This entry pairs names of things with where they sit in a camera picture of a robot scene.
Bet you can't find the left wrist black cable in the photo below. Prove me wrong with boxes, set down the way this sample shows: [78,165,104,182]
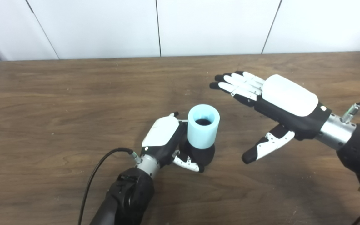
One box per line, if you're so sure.
[77,148,143,225]

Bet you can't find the light-blue hose piece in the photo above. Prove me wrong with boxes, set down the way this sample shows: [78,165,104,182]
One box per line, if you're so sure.
[187,104,220,149]

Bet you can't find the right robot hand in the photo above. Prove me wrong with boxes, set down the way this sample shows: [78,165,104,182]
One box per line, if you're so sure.
[210,71,332,164]

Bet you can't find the black nozzle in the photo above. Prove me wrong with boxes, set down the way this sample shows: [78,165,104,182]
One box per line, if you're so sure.
[180,142,215,166]

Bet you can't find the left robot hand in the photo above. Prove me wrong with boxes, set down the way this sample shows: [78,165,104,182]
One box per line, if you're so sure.
[140,112,205,173]

